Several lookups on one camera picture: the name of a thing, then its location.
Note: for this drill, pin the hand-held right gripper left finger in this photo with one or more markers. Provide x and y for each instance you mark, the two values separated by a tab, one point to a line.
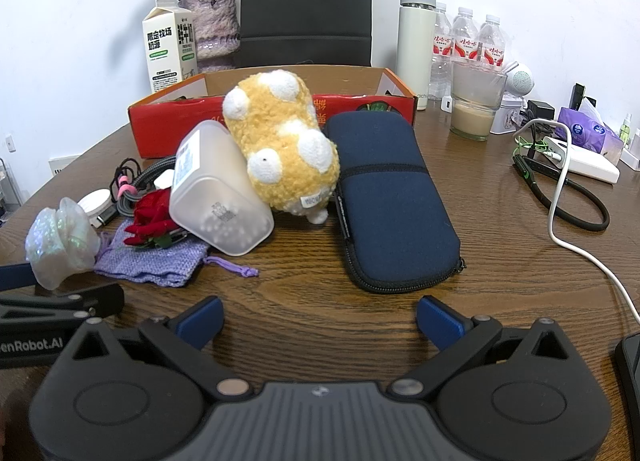
205	322

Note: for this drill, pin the small spray bottle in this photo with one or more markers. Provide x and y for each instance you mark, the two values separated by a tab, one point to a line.
625	133

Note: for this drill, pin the black paper bag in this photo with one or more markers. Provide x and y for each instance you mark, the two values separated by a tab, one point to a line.
305	1

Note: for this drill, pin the clear water bottle red label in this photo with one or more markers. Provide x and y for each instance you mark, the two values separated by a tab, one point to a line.
465	36
441	41
491	41

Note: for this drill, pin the white cardboard box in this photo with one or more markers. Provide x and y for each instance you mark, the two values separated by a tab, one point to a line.
65	164

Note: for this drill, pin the white milk carton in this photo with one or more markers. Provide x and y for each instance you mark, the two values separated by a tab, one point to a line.
167	51

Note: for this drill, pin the metal rack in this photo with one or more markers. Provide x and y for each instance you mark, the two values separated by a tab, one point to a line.
7	186

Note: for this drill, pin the purple glass vase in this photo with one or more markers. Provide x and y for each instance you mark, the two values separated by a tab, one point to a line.
215	26

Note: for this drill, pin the blue white wrapped packet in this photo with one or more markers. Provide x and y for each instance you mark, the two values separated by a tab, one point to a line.
94	201

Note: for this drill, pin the red cardboard box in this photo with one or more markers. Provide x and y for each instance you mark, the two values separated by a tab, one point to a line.
165	126

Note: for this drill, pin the purple tissue pack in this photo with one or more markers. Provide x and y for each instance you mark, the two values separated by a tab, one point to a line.
585	131

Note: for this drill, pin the white tin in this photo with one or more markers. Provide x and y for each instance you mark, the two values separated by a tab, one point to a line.
505	116

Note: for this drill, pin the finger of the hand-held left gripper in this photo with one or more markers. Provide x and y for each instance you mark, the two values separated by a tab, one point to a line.
100	301
15	277

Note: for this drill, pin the white power bank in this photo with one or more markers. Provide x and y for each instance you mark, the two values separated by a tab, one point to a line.
590	163

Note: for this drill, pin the frosted plastic container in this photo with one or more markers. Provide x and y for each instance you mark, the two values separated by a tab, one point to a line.
220	201

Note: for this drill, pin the small white adapter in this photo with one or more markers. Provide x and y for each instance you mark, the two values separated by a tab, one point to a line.
446	105

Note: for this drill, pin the white wall socket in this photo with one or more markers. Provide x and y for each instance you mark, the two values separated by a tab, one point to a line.
9	143

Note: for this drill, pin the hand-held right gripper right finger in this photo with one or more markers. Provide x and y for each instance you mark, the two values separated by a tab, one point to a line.
439	323

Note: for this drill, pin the red artificial rose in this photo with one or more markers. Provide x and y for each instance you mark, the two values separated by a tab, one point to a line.
155	213

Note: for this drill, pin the white charger plug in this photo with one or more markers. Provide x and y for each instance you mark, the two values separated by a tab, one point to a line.
164	180

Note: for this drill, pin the black power adapter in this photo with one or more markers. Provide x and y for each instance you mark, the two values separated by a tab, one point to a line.
541	110

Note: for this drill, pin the brown wooden desk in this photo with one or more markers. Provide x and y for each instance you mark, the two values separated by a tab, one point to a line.
310	301

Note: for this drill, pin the navy fabric zip pouch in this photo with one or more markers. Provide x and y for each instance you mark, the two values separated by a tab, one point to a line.
390	201

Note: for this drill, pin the yellow and white plush toy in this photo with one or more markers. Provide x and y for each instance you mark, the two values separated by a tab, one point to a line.
280	141

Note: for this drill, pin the white round speaker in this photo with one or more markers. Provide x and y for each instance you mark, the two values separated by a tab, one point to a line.
520	81

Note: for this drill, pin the white thermos bottle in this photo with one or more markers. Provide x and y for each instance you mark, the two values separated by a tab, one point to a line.
415	51

